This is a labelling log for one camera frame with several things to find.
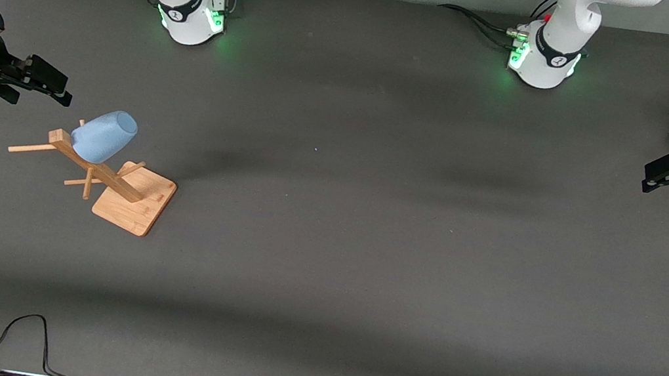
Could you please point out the light blue plastic cup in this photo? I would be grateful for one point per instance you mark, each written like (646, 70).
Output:
(103, 137)

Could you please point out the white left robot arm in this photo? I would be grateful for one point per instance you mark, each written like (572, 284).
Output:
(564, 23)

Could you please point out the wooden cup rack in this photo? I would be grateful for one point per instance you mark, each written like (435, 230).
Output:
(133, 204)

